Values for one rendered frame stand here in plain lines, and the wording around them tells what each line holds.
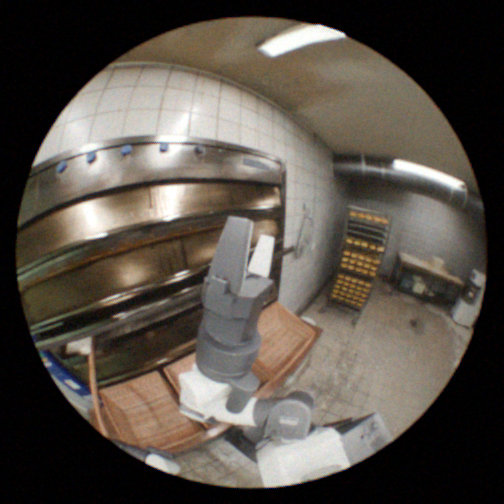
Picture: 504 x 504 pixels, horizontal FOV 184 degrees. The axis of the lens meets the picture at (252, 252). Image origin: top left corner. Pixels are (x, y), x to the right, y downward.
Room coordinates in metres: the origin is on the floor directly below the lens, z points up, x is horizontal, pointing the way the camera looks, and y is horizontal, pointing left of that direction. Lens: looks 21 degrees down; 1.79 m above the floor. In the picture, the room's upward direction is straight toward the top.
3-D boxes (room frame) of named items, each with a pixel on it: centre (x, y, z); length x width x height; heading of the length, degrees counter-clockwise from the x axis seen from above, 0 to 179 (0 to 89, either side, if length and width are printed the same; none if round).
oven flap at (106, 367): (0.50, 0.43, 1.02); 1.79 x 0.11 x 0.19; 134
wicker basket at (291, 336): (0.74, -0.20, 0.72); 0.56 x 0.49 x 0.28; 133
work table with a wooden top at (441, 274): (1.27, -4.33, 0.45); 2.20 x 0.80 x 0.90; 44
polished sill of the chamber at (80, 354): (0.52, 0.44, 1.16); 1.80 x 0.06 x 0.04; 134
